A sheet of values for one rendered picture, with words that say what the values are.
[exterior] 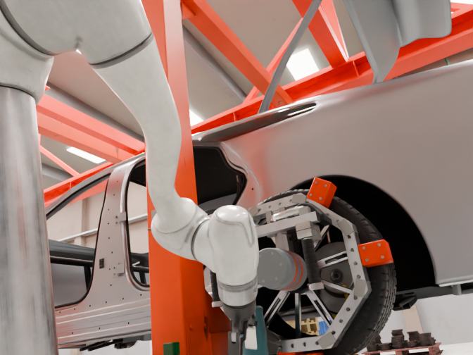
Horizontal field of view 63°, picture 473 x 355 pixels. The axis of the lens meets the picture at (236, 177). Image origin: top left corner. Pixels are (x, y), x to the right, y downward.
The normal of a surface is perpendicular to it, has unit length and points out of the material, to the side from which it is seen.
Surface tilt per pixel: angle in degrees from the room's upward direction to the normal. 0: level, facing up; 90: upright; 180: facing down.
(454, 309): 90
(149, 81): 135
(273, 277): 90
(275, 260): 90
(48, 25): 157
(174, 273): 90
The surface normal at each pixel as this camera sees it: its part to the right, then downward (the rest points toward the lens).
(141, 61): 0.68, 0.45
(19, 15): 0.00, 0.59
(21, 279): 0.73, -0.24
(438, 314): -0.45, -0.29
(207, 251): -0.70, 0.25
